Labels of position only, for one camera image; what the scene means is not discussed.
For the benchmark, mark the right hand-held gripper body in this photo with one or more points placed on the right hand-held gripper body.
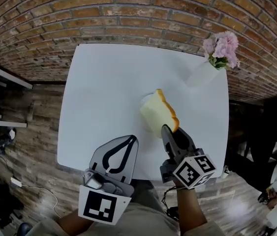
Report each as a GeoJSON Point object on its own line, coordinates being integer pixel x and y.
{"type": "Point", "coordinates": [192, 173]}

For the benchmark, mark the white plate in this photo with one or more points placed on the white plate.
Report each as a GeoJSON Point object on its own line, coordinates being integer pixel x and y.
{"type": "Point", "coordinates": [145, 98]}

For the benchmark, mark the slice of bread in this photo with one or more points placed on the slice of bread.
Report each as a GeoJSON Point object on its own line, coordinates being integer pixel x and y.
{"type": "Point", "coordinates": [155, 112]}

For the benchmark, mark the person's right forearm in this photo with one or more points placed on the person's right forearm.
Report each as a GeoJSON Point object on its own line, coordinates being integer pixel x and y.
{"type": "Point", "coordinates": [191, 210]}

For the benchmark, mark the white power adapter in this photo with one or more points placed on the white power adapter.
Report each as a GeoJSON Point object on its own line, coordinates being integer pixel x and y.
{"type": "Point", "coordinates": [16, 182]}

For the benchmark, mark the white vase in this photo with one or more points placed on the white vase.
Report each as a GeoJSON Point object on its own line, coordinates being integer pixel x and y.
{"type": "Point", "coordinates": [203, 74]}

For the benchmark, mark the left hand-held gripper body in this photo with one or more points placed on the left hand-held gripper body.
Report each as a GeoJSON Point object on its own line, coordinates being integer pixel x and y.
{"type": "Point", "coordinates": [96, 205]}

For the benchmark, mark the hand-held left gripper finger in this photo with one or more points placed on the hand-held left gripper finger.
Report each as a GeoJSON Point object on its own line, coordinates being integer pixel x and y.
{"type": "Point", "coordinates": [105, 159]}
{"type": "Point", "coordinates": [131, 146]}

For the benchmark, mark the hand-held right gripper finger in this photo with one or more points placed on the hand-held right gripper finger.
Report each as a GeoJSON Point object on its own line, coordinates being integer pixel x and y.
{"type": "Point", "coordinates": [185, 141]}
{"type": "Point", "coordinates": [169, 141]}

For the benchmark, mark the person's beige clothing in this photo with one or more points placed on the person's beige clothing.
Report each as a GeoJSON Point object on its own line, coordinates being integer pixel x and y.
{"type": "Point", "coordinates": [145, 215]}

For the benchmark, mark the person's left forearm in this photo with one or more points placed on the person's left forearm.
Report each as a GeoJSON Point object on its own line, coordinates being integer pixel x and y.
{"type": "Point", "coordinates": [75, 224]}

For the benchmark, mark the pink flowers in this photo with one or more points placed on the pink flowers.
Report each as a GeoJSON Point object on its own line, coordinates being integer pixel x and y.
{"type": "Point", "coordinates": [223, 48]}

